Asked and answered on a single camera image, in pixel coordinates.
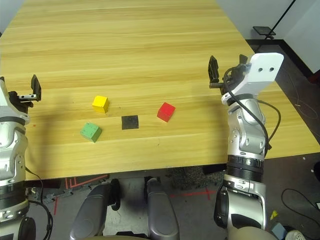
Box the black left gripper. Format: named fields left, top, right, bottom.
left=7, top=74, right=43, bottom=109

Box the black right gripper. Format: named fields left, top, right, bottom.
left=207, top=53, right=249, bottom=96

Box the yellow wooden block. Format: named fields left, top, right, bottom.
left=91, top=95, right=110, bottom=115

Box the green wooden block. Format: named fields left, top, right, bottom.
left=79, top=122, right=103, bottom=144

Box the red wooden block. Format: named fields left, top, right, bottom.
left=156, top=101, right=177, bottom=124

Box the black floor stand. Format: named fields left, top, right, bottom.
left=252, top=0, right=298, bottom=41

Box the black square table marker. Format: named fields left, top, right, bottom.
left=121, top=115, right=140, bottom=131

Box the dark speckled floor mat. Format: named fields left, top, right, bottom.
left=169, top=165, right=227, bottom=190

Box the grey robot left leg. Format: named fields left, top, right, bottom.
left=69, top=178, right=121, bottom=240

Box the grey robot leg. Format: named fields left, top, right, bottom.
left=69, top=178, right=121, bottom=240
left=146, top=177, right=180, bottom=240

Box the grey robot right leg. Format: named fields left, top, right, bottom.
left=146, top=177, right=180, bottom=240

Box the beige robot torso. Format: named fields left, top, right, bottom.
left=101, top=225, right=279, bottom=240

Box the blue-grey floor box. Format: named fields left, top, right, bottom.
left=271, top=223, right=288, bottom=240

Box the white sneaker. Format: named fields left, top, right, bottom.
left=284, top=229, right=307, bottom=240

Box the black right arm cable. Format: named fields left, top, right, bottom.
left=222, top=67, right=281, bottom=151

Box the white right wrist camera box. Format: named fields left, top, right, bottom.
left=220, top=52, right=285, bottom=105

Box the thin white floor wire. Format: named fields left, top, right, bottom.
left=284, top=72, right=320, bottom=121

